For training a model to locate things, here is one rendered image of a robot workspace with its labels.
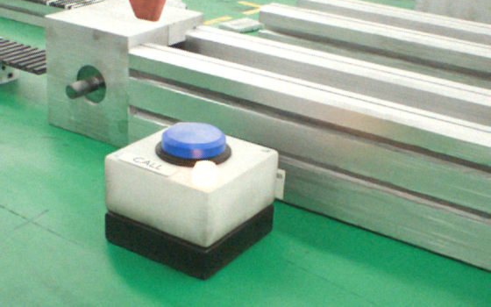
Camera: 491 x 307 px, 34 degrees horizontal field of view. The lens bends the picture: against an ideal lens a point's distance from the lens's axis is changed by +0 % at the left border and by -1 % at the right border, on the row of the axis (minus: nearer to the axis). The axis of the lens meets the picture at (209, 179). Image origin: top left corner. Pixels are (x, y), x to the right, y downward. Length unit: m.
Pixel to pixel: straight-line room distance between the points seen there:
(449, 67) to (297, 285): 0.30
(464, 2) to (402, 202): 0.39
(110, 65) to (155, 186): 0.19
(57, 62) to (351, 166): 0.27
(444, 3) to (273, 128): 0.37
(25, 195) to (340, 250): 0.22
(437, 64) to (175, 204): 0.32
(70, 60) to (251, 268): 0.26
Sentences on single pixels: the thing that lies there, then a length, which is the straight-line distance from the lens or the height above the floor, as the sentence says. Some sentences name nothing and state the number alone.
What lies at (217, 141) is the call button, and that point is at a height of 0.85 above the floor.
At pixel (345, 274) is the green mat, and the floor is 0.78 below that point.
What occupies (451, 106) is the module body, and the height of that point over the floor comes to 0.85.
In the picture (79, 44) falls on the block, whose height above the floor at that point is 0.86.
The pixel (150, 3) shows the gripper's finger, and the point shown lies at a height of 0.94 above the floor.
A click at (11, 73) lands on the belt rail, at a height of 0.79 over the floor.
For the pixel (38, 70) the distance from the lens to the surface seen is 0.74.
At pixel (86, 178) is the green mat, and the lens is 0.61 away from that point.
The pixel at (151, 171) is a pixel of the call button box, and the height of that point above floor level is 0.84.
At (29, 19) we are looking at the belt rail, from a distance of 1.03.
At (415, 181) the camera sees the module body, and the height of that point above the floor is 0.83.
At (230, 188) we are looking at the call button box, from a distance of 0.47.
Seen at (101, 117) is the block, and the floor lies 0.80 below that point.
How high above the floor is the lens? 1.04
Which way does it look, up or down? 25 degrees down
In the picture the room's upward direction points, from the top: 3 degrees clockwise
